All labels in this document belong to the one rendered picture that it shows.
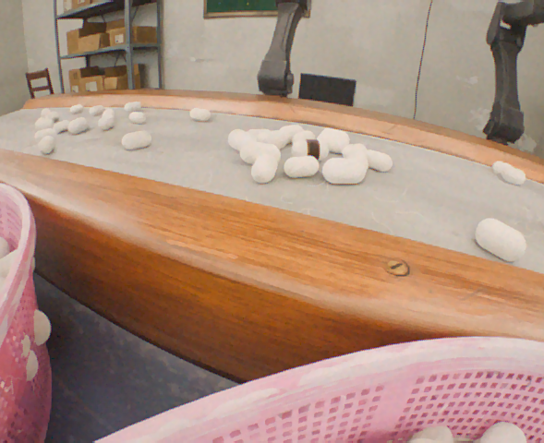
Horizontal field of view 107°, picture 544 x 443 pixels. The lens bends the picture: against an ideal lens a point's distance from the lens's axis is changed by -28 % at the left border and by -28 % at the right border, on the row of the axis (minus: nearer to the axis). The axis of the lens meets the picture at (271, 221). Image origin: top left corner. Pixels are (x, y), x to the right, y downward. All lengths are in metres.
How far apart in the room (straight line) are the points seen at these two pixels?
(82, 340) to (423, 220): 0.26
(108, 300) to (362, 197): 0.20
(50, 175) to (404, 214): 0.26
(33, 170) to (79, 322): 0.12
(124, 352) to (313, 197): 0.17
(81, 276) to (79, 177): 0.06
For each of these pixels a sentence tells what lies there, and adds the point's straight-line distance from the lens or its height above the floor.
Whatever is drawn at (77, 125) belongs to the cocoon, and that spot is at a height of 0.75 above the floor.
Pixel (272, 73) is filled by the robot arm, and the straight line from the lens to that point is 0.72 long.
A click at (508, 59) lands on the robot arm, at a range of 0.87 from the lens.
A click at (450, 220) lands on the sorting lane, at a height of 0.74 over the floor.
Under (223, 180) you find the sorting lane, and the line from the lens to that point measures 0.23.
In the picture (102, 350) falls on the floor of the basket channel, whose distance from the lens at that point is 0.20.
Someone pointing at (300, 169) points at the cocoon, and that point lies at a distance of 0.23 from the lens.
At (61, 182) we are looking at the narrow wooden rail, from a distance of 0.21.
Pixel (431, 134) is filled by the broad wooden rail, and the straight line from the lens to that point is 0.46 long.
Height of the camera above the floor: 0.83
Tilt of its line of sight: 33 degrees down
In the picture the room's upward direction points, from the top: 4 degrees clockwise
